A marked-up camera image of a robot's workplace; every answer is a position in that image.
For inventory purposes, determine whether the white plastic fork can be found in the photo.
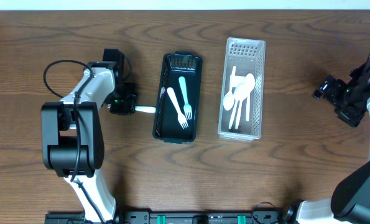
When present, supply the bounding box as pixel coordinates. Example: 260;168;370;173
167;87;188;129
135;106;156;113

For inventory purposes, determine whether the mint green plastic fork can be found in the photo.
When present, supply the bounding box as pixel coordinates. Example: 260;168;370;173
178;77;193;120

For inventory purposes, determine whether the white spoon clear basket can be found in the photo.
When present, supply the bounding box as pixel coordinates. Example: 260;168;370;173
244;73;256;121

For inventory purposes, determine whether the white spoon bowl down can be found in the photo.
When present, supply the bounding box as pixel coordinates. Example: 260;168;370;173
223;66;236;111

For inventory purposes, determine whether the white spoon horizontal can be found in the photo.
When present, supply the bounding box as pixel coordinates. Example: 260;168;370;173
234;83;249;129

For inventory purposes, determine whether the white spoon bowl up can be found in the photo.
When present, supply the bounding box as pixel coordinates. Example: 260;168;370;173
228;83;244;129

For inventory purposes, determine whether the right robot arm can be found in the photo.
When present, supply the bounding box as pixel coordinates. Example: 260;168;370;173
281;53;370;223

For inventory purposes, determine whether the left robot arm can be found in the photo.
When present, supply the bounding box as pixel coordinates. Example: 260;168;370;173
41;49;137;223

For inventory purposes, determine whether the dark green plastic basket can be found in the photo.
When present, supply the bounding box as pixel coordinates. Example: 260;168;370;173
153;52;203;144

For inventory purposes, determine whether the clear plastic basket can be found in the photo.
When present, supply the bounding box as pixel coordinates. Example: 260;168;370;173
218;37;266;141

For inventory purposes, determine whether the white label in clear basket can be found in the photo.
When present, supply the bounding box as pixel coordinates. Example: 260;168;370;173
229;75;246;88

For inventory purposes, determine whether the left black cable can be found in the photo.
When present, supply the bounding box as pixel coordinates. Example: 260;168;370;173
42;59;108;224

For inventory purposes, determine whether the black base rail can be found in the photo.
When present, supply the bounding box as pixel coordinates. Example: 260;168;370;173
44;202;297;224

